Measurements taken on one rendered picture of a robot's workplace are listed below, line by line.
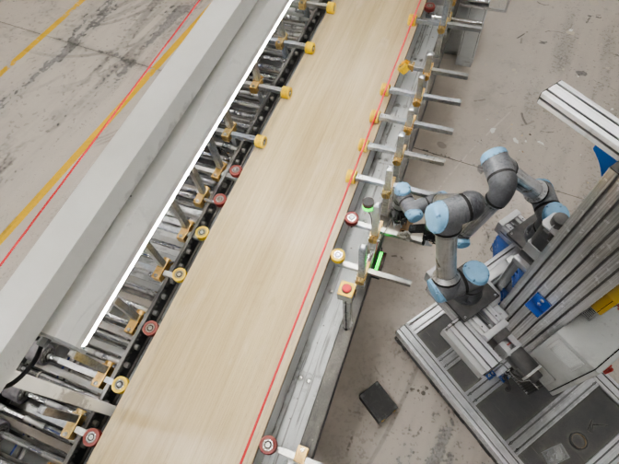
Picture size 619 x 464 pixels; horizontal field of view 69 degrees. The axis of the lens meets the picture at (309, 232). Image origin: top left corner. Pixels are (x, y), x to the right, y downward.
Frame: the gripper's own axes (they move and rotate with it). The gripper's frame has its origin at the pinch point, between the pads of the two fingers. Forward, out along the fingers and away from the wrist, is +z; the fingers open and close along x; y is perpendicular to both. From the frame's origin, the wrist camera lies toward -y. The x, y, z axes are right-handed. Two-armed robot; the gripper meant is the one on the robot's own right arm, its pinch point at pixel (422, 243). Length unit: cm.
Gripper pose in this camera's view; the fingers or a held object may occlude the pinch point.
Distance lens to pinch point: 261.3
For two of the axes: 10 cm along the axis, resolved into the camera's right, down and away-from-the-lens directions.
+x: 3.4, -8.3, 4.4
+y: 9.4, 2.6, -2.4
